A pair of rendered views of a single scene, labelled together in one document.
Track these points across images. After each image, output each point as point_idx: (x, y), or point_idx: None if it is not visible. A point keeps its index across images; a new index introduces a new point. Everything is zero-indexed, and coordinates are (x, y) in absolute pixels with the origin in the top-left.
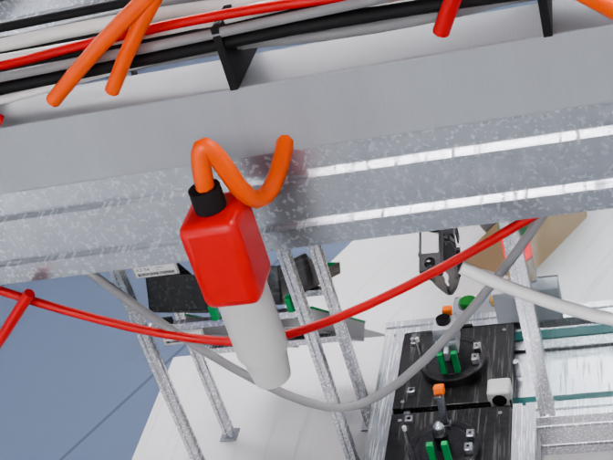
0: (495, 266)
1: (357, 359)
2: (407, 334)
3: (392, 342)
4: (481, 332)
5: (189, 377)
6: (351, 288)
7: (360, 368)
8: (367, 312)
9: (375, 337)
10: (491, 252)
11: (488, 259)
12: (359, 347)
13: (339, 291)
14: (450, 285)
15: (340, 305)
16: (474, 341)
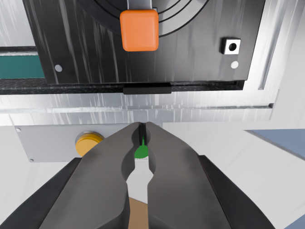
0: (130, 204)
1: (288, 94)
2: (242, 78)
3: (266, 70)
4: (101, 65)
5: None
6: (274, 196)
7: (287, 77)
8: (263, 165)
9: (260, 128)
10: (130, 221)
11: (136, 213)
12: (281, 115)
13: (286, 194)
14: (129, 136)
15: (289, 177)
16: (95, 10)
